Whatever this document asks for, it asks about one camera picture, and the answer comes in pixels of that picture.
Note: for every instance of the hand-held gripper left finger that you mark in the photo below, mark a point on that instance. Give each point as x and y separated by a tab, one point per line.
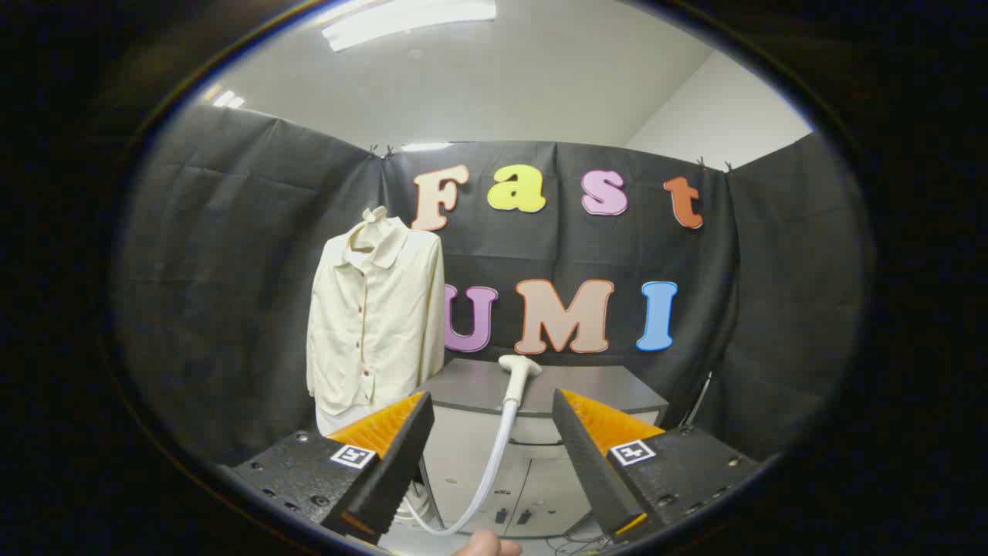
397	471

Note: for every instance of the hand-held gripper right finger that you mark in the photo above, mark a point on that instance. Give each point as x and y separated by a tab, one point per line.
587	471

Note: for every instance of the white garment steamer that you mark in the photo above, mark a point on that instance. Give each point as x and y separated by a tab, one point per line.
517	374

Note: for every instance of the cream button-up shirt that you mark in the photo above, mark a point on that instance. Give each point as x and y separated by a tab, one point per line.
374	316

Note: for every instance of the white plastic clothes hanger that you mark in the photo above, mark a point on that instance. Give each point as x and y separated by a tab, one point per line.
376	214

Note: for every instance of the grey cabinet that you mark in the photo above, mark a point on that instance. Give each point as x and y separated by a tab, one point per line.
594	386

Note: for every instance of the black backdrop cloth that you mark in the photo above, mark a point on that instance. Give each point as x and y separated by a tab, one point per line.
231	270

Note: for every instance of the small ceiling light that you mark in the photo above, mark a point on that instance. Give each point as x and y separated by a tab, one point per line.
225	97

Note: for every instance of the long ceiling light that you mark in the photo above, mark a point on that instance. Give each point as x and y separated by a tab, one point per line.
401	19

